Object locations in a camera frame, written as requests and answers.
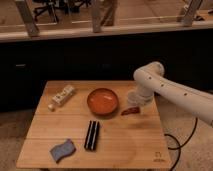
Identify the white tube bottle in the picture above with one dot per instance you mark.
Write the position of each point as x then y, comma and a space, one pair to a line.
61, 98

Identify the blue sponge cloth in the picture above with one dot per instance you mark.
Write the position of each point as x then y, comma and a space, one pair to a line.
62, 150

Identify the wooden table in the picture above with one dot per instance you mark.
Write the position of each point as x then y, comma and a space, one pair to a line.
73, 137

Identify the red chili pepper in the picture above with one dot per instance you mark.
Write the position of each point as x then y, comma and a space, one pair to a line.
131, 110

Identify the orange bowl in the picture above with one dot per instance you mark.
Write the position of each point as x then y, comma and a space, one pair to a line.
102, 101

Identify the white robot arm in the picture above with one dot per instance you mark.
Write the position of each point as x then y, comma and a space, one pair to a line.
150, 79

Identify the black office chair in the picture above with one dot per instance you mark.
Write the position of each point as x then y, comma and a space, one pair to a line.
50, 6

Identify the translucent ceramic cup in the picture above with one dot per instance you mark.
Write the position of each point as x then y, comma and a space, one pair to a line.
131, 99

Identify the metal railing post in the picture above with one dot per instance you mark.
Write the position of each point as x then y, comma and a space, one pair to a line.
27, 18
96, 16
190, 13

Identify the right metal railing post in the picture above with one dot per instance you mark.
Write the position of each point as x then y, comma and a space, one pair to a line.
190, 13

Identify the left metal railing post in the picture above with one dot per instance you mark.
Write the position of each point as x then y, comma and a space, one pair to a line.
27, 18

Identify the middle metal railing post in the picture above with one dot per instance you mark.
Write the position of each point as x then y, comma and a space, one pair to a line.
96, 16

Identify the black white striped block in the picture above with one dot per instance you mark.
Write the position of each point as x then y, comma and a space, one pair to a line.
92, 136

